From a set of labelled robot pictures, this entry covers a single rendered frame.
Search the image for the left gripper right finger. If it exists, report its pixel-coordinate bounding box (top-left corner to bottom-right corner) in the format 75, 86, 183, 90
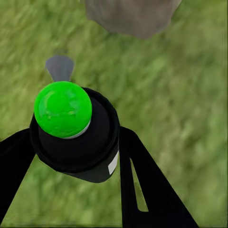
119, 127, 199, 228

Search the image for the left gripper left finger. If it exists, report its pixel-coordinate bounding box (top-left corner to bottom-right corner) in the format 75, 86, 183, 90
0, 129, 36, 224

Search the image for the pesticide atomizer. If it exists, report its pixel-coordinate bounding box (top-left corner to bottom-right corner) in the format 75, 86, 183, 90
30, 56, 121, 184

